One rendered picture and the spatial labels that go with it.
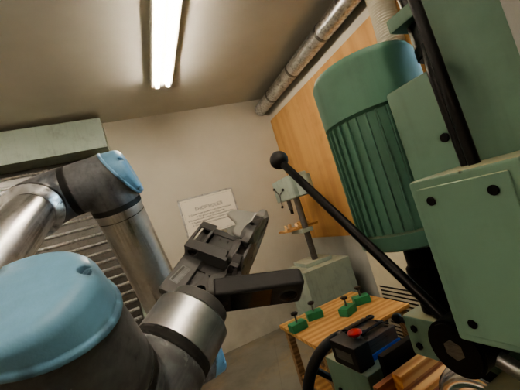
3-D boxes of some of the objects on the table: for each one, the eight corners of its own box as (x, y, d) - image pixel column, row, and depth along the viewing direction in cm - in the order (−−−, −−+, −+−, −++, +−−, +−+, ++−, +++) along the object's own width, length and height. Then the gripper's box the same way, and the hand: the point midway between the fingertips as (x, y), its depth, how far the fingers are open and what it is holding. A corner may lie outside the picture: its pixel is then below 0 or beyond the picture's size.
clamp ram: (398, 368, 66) (384, 327, 67) (429, 381, 60) (414, 336, 60) (368, 390, 62) (354, 347, 63) (398, 405, 56) (382, 357, 56)
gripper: (154, 275, 35) (231, 179, 51) (162, 318, 40) (230, 220, 56) (223, 302, 33) (281, 194, 49) (220, 343, 38) (273, 234, 55)
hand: (266, 217), depth 51 cm, fingers closed
